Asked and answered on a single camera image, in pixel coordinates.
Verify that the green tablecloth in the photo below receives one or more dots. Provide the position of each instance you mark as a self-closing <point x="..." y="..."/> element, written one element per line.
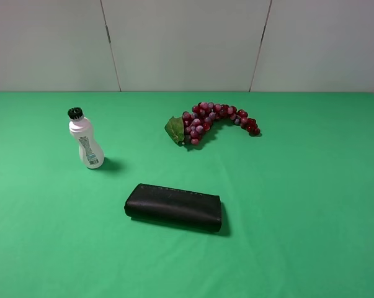
<point x="297" y="201"/>

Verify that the black leather wallet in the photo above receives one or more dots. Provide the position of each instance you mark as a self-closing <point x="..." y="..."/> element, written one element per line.
<point x="175" y="206"/>

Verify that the red artificial grape bunch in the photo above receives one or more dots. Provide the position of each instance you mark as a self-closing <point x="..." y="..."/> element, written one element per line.
<point x="190" y="127"/>

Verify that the white bottle with black cap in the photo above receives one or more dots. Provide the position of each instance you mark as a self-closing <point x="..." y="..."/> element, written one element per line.
<point x="80" y="127"/>

